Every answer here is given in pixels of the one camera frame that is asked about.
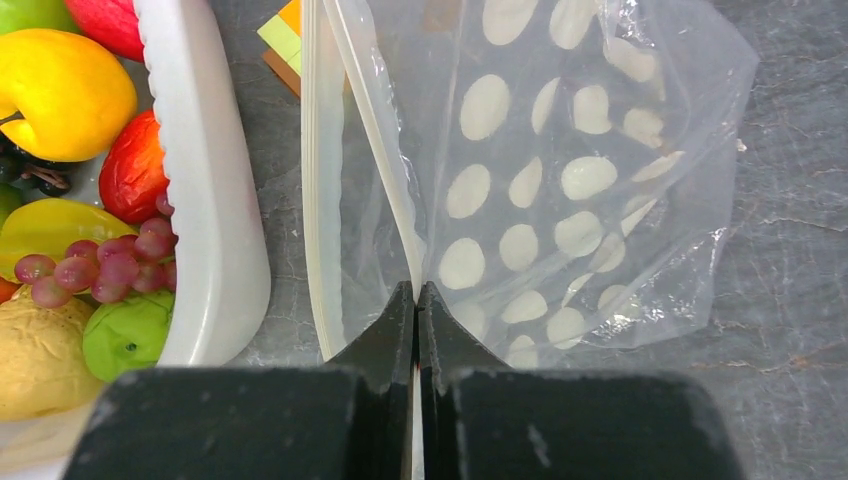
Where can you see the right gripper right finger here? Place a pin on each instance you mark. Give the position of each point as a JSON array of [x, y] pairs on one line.
[[485, 420]]

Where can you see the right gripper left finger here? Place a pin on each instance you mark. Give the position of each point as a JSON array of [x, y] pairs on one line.
[[350, 418]]

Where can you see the clear dotted zip bag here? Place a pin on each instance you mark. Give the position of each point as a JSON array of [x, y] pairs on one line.
[[561, 171]]

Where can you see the yellow apple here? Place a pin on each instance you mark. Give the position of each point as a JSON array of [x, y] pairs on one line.
[[64, 97]]

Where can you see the white plastic basket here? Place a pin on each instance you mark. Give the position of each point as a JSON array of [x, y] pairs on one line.
[[223, 287]]

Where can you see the small green lime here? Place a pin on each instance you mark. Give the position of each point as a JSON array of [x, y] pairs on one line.
[[128, 335]]

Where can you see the red grape bunch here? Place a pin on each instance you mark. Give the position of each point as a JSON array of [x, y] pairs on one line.
[[139, 263]]

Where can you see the yellow bumpy lemon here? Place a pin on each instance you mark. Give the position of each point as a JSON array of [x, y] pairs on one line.
[[43, 370]]

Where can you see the red orange mango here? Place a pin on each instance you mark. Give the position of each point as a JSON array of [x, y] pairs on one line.
[[132, 175]]

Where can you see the yellow starfruit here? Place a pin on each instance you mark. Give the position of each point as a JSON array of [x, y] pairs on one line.
[[48, 226]]

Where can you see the orange fruit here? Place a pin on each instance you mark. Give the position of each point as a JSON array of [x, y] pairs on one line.
[[7, 289]]

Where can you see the black grape bunch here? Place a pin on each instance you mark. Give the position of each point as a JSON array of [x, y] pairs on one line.
[[18, 166]]

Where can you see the orange green block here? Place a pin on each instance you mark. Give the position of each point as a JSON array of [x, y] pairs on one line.
[[282, 35]]

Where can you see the green pear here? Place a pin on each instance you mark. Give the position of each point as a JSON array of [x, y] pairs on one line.
[[11, 198]]

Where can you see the red apple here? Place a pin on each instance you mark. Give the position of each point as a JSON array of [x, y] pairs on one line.
[[112, 23]]

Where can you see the green apple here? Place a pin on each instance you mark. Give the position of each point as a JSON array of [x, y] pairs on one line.
[[25, 14]]

